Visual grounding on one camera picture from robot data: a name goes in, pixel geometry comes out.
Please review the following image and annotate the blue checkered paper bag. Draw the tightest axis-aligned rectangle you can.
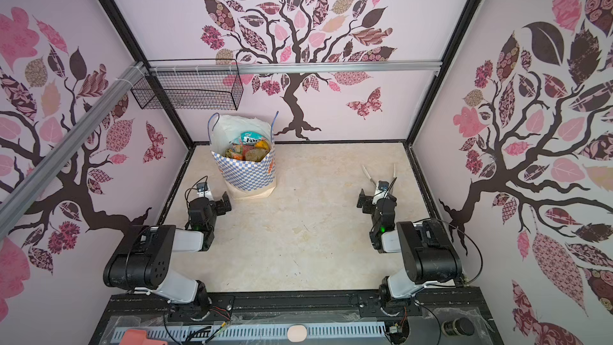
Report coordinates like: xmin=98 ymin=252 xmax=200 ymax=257
xmin=207 ymin=113 xmax=276 ymax=200

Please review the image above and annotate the yellow snack packet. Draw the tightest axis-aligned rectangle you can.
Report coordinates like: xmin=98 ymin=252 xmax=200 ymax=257
xmin=254 ymin=140 xmax=271 ymax=151

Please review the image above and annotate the gold candy bag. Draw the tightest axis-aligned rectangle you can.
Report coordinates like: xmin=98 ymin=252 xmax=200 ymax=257
xmin=223 ymin=143 xmax=270 ymax=162

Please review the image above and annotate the teal snack packet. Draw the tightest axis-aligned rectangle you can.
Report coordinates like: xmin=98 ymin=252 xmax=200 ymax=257
xmin=239 ymin=131 xmax=265 ymax=145

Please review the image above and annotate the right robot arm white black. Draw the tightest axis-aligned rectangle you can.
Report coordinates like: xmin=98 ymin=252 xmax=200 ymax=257
xmin=357 ymin=190 xmax=463 ymax=317

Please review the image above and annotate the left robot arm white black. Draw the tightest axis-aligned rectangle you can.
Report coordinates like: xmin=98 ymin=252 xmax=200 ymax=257
xmin=103 ymin=193 xmax=231 ymax=313

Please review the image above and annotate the beige round sticker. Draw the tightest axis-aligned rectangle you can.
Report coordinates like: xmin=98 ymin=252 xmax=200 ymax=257
xmin=287 ymin=325 xmax=308 ymax=343

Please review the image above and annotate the black round knob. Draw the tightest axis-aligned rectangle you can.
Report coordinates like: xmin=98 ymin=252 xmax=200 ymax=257
xmin=441 ymin=317 xmax=476 ymax=337

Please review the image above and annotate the red object at base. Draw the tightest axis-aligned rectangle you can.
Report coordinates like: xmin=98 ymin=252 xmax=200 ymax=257
xmin=119 ymin=329 xmax=168 ymax=345

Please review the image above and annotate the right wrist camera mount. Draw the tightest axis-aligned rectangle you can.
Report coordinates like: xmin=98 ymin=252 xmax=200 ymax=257
xmin=372 ymin=180 xmax=390 ymax=204

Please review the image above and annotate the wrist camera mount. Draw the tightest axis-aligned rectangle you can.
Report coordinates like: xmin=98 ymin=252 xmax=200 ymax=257
xmin=196 ymin=180 xmax=214 ymax=201
xmin=372 ymin=180 xmax=390 ymax=204

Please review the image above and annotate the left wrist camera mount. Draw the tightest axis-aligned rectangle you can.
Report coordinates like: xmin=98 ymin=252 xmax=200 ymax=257
xmin=196 ymin=180 xmax=214 ymax=201

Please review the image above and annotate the black wire basket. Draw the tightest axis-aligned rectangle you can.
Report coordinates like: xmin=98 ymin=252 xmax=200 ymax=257
xmin=131 ymin=57 xmax=244 ymax=111

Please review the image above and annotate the white slotted cable duct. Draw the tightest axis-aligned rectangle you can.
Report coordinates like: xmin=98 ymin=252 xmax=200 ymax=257
xmin=138 ymin=322 xmax=386 ymax=343

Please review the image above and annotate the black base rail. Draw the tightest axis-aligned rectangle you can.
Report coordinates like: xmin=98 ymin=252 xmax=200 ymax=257
xmin=89 ymin=287 xmax=503 ymax=344

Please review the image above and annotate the aluminium rail back wall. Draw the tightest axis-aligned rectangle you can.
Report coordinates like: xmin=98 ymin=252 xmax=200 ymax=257
xmin=148 ymin=61 xmax=442 ymax=74

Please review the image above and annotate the aluminium rail wall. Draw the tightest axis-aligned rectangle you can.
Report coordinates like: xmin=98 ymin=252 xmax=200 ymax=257
xmin=148 ymin=61 xmax=442 ymax=74
xmin=1 ymin=62 xmax=147 ymax=237

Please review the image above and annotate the aluminium rail left wall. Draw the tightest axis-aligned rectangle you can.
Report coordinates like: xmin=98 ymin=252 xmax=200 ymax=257
xmin=1 ymin=62 xmax=147 ymax=237

